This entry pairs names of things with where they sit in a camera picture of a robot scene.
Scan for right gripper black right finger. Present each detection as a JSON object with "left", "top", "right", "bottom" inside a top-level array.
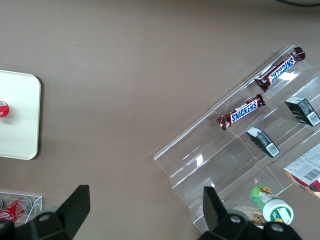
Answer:
[{"left": 199, "top": 186, "right": 303, "bottom": 240}]

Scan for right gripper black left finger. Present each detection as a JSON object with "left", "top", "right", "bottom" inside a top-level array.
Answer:
[{"left": 0, "top": 184, "right": 91, "bottom": 240}]

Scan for tan wicker basket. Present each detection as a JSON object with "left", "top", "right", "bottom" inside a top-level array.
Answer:
[{"left": 246, "top": 207, "right": 266, "bottom": 230}]

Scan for cream plastic tray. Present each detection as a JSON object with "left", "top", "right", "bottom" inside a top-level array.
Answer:
[{"left": 0, "top": 69, "right": 42, "bottom": 161}]

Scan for clear acrylic bottle rack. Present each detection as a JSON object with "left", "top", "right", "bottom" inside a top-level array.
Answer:
[{"left": 0, "top": 191, "right": 43, "bottom": 226}]

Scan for green white plastic bottle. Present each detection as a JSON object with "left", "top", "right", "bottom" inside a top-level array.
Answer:
[{"left": 249, "top": 185, "right": 295, "bottom": 226}]

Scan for red cola bottle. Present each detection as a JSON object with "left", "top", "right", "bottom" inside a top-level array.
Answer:
[{"left": 0, "top": 199, "right": 26, "bottom": 222}]

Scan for clear acrylic stepped display stand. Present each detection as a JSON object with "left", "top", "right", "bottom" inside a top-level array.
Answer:
[{"left": 153, "top": 44, "right": 320, "bottom": 235}]

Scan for small black carton box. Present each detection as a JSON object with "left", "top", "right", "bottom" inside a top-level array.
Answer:
[
  {"left": 284, "top": 96, "right": 320, "bottom": 128},
  {"left": 246, "top": 126, "right": 281, "bottom": 158}
]

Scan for red white barcode carton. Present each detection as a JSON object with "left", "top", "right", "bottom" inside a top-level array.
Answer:
[{"left": 283, "top": 143, "right": 320, "bottom": 199}]

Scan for Snickers chocolate bar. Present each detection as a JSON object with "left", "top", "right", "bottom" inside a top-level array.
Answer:
[
  {"left": 216, "top": 93, "right": 266, "bottom": 132},
  {"left": 254, "top": 46, "right": 306, "bottom": 93}
]

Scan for red and white lidded cup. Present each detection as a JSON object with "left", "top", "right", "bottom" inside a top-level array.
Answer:
[{"left": 0, "top": 100, "right": 11, "bottom": 118}]

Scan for brown table cover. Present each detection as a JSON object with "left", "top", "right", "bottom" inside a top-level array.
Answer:
[{"left": 0, "top": 0, "right": 320, "bottom": 240}]

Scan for tangled black cables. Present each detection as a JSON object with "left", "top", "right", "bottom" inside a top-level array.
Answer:
[{"left": 274, "top": 0, "right": 320, "bottom": 7}]

